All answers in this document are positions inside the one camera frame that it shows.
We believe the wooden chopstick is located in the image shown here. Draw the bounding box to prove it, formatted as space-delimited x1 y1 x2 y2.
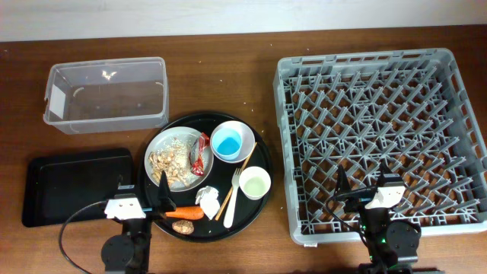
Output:
215 142 257 221

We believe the red foil snack wrapper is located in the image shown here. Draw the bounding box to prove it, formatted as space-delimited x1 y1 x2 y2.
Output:
189 132 210 177

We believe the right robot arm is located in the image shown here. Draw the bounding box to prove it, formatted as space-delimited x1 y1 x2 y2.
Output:
332 162 422 274

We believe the black rectangular tray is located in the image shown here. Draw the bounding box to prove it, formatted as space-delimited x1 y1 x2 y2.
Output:
21 148 133 228

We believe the brown walnut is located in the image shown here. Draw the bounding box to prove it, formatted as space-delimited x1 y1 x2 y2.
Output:
172 220 194 235

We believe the white cup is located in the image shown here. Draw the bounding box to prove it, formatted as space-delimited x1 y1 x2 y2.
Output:
239 166 272 200

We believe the grey dishwasher rack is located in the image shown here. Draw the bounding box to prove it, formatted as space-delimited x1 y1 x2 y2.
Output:
273 48 486 246

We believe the grey plate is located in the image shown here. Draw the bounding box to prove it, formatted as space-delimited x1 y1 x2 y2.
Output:
144 126 214 192

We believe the white plastic fork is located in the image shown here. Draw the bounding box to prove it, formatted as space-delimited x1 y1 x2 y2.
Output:
223 179 239 228

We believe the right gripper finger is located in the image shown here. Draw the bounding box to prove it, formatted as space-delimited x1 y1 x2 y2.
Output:
379 159 393 178
336 165 351 194

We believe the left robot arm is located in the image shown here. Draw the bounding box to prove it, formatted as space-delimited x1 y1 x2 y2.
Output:
100 173 177 273

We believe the white tissue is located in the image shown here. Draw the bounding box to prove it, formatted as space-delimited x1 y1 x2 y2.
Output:
195 186 221 220

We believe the clear plastic bin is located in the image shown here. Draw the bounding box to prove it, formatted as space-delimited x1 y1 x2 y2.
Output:
43 57 169 135

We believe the black round tray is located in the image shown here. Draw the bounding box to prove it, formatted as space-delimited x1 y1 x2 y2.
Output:
137 111 273 243

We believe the pile of peanut shells and rice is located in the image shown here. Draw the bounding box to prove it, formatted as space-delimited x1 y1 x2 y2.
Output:
148 138 194 189

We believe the blue cup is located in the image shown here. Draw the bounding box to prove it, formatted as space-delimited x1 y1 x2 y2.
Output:
212 128 242 161

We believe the orange carrot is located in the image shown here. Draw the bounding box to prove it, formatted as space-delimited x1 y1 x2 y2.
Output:
165 206 205 221

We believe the pink bowl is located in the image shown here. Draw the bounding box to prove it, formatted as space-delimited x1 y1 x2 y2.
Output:
210 120 256 164

